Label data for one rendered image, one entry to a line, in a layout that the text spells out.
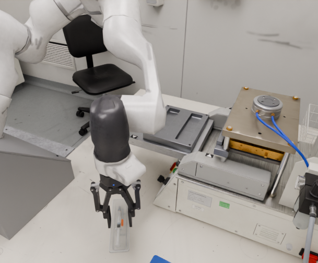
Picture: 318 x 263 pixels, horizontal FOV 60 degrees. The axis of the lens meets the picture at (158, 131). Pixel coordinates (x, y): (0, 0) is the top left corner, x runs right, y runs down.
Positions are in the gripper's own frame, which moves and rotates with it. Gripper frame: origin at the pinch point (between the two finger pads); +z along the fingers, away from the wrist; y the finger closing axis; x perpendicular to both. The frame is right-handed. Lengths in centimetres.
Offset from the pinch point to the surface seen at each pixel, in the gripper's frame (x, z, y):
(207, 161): -4.6, -16.4, -25.5
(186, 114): -30.3, -16.2, -23.7
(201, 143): -16.6, -13.5, -26.6
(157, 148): -16.1, -12.5, -12.5
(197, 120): -28.0, -14.7, -27.5
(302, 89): -128, 27, -132
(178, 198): -6.2, 0.5, -18.4
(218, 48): -160, 5, -72
